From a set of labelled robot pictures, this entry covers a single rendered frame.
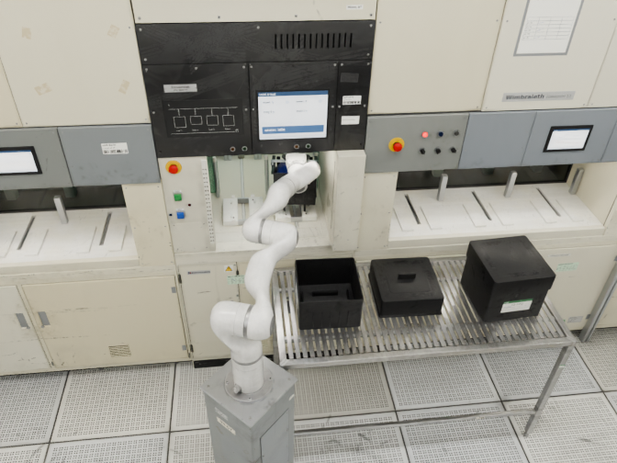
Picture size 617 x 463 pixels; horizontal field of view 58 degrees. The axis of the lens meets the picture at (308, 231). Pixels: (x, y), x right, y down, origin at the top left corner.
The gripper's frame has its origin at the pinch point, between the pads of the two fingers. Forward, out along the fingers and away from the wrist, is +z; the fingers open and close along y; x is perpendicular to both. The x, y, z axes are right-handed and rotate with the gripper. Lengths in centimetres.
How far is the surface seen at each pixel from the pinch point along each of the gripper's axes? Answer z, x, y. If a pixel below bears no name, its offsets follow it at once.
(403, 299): -70, -35, 45
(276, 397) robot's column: -111, -45, -12
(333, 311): -77, -35, 14
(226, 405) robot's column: -114, -45, -31
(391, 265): -47, -35, 44
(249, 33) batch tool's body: -34, 70, -19
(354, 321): -77, -41, 23
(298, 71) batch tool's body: -33, 55, -1
